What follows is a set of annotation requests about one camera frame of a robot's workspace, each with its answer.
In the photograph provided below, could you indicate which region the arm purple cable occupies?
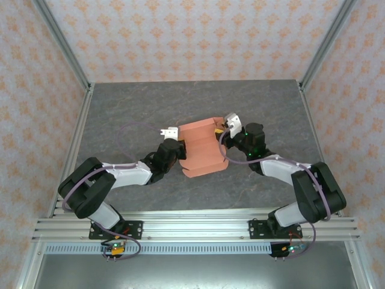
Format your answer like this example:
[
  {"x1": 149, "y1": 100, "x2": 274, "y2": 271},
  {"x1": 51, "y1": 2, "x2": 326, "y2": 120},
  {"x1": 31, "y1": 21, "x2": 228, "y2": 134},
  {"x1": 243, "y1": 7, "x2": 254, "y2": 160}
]
[
  {"x1": 218, "y1": 126, "x2": 332, "y2": 259},
  {"x1": 61, "y1": 122, "x2": 163, "y2": 260}
]

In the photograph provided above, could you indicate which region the orange paper box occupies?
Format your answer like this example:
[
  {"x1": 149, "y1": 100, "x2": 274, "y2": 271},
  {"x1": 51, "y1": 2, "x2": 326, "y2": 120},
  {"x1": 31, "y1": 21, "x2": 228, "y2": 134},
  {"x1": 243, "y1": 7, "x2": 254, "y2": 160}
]
[{"x1": 179, "y1": 117, "x2": 230, "y2": 179}]

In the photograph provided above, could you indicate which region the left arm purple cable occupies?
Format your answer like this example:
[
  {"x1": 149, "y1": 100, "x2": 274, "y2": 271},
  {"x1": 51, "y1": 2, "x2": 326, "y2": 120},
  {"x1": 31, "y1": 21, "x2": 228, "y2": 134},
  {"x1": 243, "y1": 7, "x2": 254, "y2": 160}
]
[{"x1": 61, "y1": 122, "x2": 163, "y2": 260}]

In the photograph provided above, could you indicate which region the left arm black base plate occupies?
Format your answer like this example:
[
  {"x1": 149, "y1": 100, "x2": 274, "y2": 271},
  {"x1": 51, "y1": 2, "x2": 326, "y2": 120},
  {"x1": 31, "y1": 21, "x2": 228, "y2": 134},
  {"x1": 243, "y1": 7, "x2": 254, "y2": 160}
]
[{"x1": 88, "y1": 220, "x2": 144, "y2": 240}]

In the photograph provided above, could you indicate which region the aluminium cross rail beam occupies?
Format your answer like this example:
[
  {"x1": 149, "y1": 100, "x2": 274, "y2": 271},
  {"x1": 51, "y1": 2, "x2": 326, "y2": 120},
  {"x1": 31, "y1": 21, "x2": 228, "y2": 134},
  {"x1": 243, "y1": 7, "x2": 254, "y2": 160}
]
[{"x1": 31, "y1": 210, "x2": 361, "y2": 242}]

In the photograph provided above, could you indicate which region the aluminium frame post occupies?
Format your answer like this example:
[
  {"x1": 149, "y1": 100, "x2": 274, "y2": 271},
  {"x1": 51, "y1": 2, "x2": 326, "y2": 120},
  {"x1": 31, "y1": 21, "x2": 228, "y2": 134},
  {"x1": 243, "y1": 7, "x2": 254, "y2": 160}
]
[
  {"x1": 31, "y1": 0, "x2": 91, "y2": 89},
  {"x1": 300, "y1": 0, "x2": 360, "y2": 89}
]

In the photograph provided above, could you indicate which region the aluminium table side rail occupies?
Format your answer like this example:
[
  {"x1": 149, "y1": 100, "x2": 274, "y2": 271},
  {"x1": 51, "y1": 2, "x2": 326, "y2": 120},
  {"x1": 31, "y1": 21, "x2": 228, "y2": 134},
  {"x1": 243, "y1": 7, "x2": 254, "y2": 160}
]
[
  {"x1": 47, "y1": 82, "x2": 96, "y2": 218},
  {"x1": 296, "y1": 79, "x2": 344, "y2": 218}
]

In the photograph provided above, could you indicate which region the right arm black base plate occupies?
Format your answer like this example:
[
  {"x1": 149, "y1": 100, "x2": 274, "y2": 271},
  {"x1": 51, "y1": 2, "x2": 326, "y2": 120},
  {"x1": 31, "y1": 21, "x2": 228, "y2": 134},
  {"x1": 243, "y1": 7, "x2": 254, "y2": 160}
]
[{"x1": 248, "y1": 219, "x2": 302, "y2": 240}]

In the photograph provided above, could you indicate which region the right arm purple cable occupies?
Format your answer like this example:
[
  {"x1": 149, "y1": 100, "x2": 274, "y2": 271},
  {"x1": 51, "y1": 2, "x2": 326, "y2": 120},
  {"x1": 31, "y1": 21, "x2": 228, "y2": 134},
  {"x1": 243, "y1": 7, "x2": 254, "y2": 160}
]
[{"x1": 218, "y1": 126, "x2": 332, "y2": 259}]

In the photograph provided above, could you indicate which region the slotted grey cable duct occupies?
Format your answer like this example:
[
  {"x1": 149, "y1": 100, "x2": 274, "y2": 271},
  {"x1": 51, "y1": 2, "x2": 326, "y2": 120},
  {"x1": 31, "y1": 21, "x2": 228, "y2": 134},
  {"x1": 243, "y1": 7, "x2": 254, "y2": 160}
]
[{"x1": 44, "y1": 243, "x2": 342, "y2": 255}]

